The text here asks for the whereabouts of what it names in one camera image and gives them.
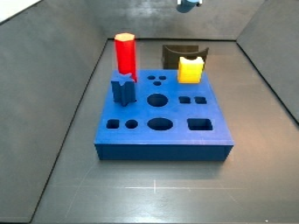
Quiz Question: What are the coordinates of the yellow notched block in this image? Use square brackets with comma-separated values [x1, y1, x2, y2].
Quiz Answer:
[177, 57, 204, 84]

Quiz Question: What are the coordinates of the red hexagonal peg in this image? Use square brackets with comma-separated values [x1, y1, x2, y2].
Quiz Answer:
[114, 32, 136, 81]

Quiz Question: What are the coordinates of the blue star-shaped peg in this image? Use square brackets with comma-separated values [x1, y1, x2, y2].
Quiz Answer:
[110, 72, 136, 107]

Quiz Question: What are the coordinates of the grey-blue oval cylinder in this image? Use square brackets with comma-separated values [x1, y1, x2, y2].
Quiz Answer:
[176, 0, 201, 13]

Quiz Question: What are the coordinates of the blue block with shaped holes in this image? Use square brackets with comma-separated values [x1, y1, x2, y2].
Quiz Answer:
[94, 70, 233, 161]

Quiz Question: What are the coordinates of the black curved cradle fixture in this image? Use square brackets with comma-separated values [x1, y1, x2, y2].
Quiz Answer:
[162, 45, 209, 69]

